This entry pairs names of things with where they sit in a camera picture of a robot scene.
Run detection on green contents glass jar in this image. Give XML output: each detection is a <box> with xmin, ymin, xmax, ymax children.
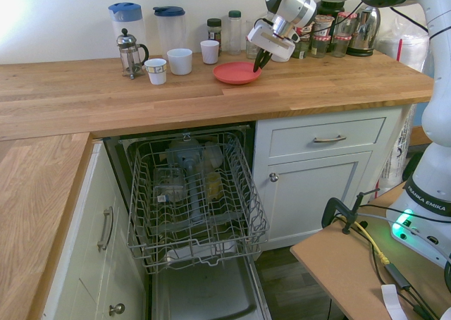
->
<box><xmin>293</xmin><ymin>34</ymin><xmax>311</xmax><ymax>60</ymax></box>

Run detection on tall white cup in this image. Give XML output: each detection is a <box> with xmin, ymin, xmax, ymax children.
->
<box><xmin>199</xmin><ymin>39</ymin><xmax>221</xmax><ymax>65</ymax></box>

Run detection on wide white ceramic cup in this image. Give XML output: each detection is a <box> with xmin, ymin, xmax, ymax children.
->
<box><xmin>166</xmin><ymin>47</ymin><xmax>193</xmax><ymax>76</ymax></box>

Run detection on steel dishwasher door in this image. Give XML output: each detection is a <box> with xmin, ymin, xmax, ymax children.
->
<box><xmin>151</xmin><ymin>251</ymin><xmax>271</xmax><ymax>320</ymax></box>

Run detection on clear plastic container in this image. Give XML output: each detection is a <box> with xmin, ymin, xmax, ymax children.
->
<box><xmin>152</xmin><ymin>167</ymin><xmax>188</xmax><ymax>203</ymax></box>

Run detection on coral red plastic plate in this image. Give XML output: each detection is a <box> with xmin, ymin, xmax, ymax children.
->
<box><xmin>212</xmin><ymin>61</ymin><xmax>263</xmax><ymax>86</ymax></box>

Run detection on metal bar cabinet handle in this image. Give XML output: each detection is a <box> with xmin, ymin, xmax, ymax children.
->
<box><xmin>97</xmin><ymin>206</ymin><xmax>114</xmax><ymax>252</ymax></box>

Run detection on clear pitcher dark blue lid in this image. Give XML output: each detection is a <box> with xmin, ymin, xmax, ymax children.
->
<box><xmin>152</xmin><ymin>5</ymin><xmax>187</xmax><ymax>59</ymax></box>

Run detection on tall jar red checked lid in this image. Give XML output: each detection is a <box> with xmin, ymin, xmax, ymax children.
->
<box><xmin>337</xmin><ymin>11</ymin><xmax>359</xmax><ymax>37</ymax></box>

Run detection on coffee jar black lid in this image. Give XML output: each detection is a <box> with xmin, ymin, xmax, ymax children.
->
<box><xmin>206</xmin><ymin>18</ymin><xmax>223</xmax><ymax>56</ymax></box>

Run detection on wrapped white paper rolls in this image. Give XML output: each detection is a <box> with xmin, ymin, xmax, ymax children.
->
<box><xmin>375</xmin><ymin>16</ymin><xmax>436</xmax><ymax>76</ymax></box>

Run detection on printed plastic bag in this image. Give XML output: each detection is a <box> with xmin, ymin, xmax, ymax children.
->
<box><xmin>377</xmin><ymin>104</ymin><xmax>416</xmax><ymax>196</ymax></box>

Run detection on black adapter cable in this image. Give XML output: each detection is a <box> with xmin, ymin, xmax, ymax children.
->
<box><xmin>385</xmin><ymin>263</ymin><xmax>441</xmax><ymax>319</ymax></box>

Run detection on stainless steel kettle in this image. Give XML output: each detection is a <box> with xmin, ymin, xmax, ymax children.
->
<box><xmin>346</xmin><ymin>6</ymin><xmax>382</xmax><ymax>58</ymax></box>

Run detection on large jar black lid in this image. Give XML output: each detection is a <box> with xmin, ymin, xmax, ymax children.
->
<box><xmin>316</xmin><ymin>0</ymin><xmax>346</xmax><ymax>18</ymax></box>

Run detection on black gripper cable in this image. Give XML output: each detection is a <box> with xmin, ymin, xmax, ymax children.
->
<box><xmin>253</xmin><ymin>1</ymin><xmax>436</xmax><ymax>41</ymax></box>

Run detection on brown fibreboard robot table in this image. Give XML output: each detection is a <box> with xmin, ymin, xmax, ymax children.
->
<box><xmin>289</xmin><ymin>184</ymin><xmax>451</xmax><ymax>320</ymax></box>

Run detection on empty jar red checked lid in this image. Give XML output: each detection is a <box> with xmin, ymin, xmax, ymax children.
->
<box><xmin>245</xmin><ymin>40</ymin><xmax>261</xmax><ymax>60</ymax></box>

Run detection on metal drawer handle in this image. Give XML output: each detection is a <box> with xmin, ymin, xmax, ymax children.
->
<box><xmin>313</xmin><ymin>134</ymin><xmax>347</xmax><ymax>144</ymax></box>

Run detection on white cabinet door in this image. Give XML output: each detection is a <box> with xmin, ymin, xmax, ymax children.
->
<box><xmin>264</xmin><ymin>150</ymin><xmax>375</xmax><ymax>245</ymax></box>

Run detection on small jar red checked lid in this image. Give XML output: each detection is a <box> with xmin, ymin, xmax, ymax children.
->
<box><xmin>333</xmin><ymin>34</ymin><xmax>351</xmax><ymax>59</ymax></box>
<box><xmin>310</xmin><ymin>35</ymin><xmax>332</xmax><ymax>59</ymax></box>

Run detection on white paper tag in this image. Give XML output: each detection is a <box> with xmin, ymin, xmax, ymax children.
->
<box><xmin>381</xmin><ymin>284</ymin><xmax>410</xmax><ymax>320</ymax></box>

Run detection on black C-clamp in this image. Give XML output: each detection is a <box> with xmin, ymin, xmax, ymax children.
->
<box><xmin>322</xmin><ymin>188</ymin><xmax>381</xmax><ymax>235</ymax></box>

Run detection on yellow network cable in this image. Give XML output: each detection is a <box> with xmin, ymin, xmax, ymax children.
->
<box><xmin>354</xmin><ymin>220</ymin><xmax>393</xmax><ymax>266</ymax></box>

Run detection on grey dishwasher spray tube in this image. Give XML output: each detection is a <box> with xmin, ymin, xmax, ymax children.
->
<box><xmin>165</xmin><ymin>147</ymin><xmax>209</xmax><ymax>226</ymax></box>

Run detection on clear bottle green lid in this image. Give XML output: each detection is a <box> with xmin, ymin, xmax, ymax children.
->
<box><xmin>227</xmin><ymin>10</ymin><xmax>243</xmax><ymax>56</ymax></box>

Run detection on clear pitcher light blue lid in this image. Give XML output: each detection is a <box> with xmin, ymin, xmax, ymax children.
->
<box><xmin>108</xmin><ymin>1</ymin><xmax>147</xmax><ymax>62</ymax></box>

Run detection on patterned white paper cup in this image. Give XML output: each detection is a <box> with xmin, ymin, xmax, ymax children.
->
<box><xmin>144</xmin><ymin>58</ymin><xmax>167</xmax><ymax>85</ymax></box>

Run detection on glass French press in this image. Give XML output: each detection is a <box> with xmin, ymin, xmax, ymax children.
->
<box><xmin>116</xmin><ymin>27</ymin><xmax>150</xmax><ymax>80</ymax></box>

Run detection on yellow plastic item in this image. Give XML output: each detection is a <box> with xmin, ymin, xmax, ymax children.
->
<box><xmin>205</xmin><ymin>171</ymin><xmax>223</xmax><ymax>198</ymax></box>

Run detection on grey wire dishwasher rack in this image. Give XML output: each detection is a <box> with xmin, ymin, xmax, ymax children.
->
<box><xmin>126</xmin><ymin>131</ymin><xmax>271</xmax><ymax>275</ymax></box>

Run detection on white drawer front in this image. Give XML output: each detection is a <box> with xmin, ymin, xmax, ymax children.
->
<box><xmin>269</xmin><ymin>117</ymin><xmax>387</xmax><ymax>159</ymax></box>

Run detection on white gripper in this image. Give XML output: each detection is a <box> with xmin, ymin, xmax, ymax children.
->
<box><xmin>246</xmin><ymin>18</ymin><xmax>297</xmax><ymax>72</ymax></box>

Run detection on labelled jar red lid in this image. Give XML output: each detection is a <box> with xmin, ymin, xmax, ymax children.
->
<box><xmin>312</xmin><ymin>14</ymin><xmax>335</xmax><ymax>37</ymax></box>

